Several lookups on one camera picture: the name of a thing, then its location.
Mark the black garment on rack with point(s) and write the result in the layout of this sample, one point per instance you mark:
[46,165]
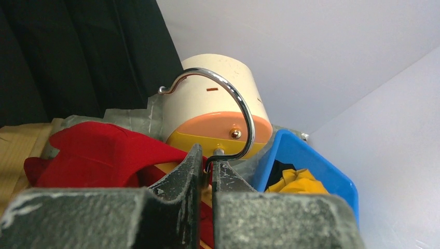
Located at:
[62,58]

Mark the blue plastic bin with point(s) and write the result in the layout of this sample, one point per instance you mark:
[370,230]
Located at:
[287,148]

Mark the red pleated skirt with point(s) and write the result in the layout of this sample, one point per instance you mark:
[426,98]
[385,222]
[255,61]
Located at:
[102,155]

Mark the small black skirt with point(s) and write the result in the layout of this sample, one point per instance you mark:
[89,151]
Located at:
[276,172]

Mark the yellow skirt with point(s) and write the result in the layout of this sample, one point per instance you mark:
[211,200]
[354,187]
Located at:
[297,182]

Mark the orange hanger with red skirt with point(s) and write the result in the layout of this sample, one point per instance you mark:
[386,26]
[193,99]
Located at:
[219,158]

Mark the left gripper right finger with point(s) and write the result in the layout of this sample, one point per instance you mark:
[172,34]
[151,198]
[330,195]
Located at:
[245,218]

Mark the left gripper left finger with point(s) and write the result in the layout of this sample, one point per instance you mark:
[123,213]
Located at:
[164,215]

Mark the wooden clothes rack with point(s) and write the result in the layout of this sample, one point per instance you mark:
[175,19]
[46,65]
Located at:
[17,144]

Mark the round cream drawer box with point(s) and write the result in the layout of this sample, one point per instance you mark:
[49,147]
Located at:
[200,111]

